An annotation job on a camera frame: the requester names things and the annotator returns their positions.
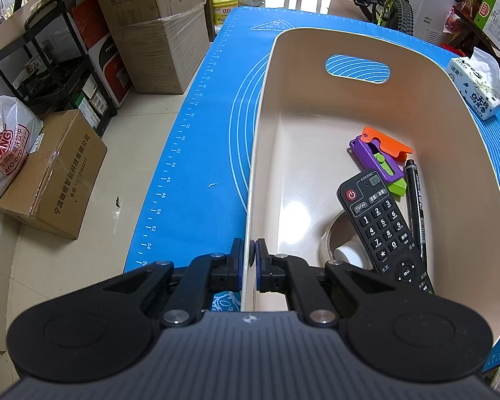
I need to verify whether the white tape roll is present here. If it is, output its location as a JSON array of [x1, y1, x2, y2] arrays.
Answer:
[[319, 211, 373, 271]]

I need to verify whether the black remote control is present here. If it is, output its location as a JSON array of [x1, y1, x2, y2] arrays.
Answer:
[[337, 168, 434, 293]]

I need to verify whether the orange purple green toy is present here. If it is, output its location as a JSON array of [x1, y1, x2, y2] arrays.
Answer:
[[349, 126, 413, 197]]

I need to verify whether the black marker pen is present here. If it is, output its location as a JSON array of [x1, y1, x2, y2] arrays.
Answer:
[[404, 159, 427, 266]]

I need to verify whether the beige plastic storage bin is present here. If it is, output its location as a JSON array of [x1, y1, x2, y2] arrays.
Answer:
[[246, 27, 500, 342]]

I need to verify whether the blue silicone table mat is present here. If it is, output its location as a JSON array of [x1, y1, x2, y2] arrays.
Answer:
[[124, 8, 500, 367]]

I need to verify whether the floor cardboard box with print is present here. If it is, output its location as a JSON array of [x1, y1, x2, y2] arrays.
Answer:
[[0, 109, 107, 239]]

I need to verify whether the wrapped bottom cardboard box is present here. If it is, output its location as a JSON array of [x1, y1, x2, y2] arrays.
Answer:
[[111, 3, 209, 95]]

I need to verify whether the white red plastic bag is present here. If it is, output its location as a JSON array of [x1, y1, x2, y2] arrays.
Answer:
[[0, 96, 43, 197]]

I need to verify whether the red black appliance box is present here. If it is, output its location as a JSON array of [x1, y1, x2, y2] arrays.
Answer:
[[71, 0, 132, 108]]

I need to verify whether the black metal shelf rack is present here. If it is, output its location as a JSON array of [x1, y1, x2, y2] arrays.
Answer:
[[0, 0, 117, 135]]

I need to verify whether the yellow oil jug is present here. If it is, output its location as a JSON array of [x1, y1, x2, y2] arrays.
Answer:
[[211, 0, 238, 26]]

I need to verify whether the white tissue pack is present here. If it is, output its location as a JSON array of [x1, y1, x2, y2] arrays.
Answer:
[[446, 48, 500, 120]]

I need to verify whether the green white carton box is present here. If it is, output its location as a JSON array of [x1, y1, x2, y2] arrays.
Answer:
[[474, 0, 500, 51]]

